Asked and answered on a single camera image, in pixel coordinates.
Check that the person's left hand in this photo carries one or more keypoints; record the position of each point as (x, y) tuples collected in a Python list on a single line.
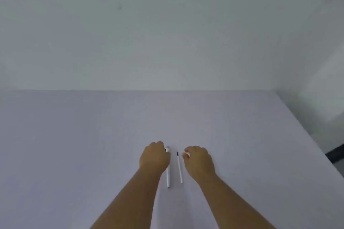
[(153, 158)]

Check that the person's right hand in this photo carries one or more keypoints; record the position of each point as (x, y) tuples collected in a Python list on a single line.
[(199, 164)]

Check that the person's right fingers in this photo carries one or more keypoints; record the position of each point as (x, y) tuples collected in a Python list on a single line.
[(189, 149)]

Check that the small white pen cap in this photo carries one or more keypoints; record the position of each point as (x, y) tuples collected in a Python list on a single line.
[(186, 154)]

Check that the person's left forearm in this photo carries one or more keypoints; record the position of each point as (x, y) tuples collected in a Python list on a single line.
[(129, 200)]

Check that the person's right forearm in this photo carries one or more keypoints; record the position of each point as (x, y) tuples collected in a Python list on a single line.
[(231, 204)]

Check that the thin white pen refill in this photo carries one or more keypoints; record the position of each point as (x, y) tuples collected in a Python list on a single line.
[(179, 168)]

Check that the white pen barrel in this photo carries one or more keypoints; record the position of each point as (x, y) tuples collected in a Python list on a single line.
[(168, 175)]

